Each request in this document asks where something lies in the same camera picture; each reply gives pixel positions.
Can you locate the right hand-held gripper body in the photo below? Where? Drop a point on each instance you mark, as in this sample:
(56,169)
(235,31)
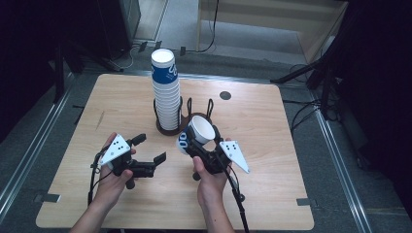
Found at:
(234,153)

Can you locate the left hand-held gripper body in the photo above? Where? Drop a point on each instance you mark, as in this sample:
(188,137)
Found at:
(116,150)

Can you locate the single white blue paper cup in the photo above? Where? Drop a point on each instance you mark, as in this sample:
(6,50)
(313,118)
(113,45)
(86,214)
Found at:
(202,129)

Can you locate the brown cup holder rack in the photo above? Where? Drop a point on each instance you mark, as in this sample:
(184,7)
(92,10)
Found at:
(184,123)

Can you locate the stack of paper cups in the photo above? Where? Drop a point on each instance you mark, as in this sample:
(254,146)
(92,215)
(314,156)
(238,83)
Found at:
(166,97)

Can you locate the person's left hand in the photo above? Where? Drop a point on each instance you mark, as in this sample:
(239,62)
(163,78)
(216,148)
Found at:
(108,187)

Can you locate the person's right hand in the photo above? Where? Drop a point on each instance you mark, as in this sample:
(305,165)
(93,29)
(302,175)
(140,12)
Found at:
(210,187)

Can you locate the grey tape strip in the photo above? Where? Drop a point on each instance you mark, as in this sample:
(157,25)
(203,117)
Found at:
(48,198)

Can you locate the black metal stand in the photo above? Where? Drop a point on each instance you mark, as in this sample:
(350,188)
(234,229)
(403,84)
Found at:
(311,69)
(60,74)

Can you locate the dark cabinet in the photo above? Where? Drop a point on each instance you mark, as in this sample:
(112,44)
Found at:
(118,26)

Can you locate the light wooden cabinet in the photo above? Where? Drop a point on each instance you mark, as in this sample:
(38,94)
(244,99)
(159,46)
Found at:
(259,19)

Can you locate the aluminium floor rail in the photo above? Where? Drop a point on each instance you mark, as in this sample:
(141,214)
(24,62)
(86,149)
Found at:
(343,181)
(32,152)

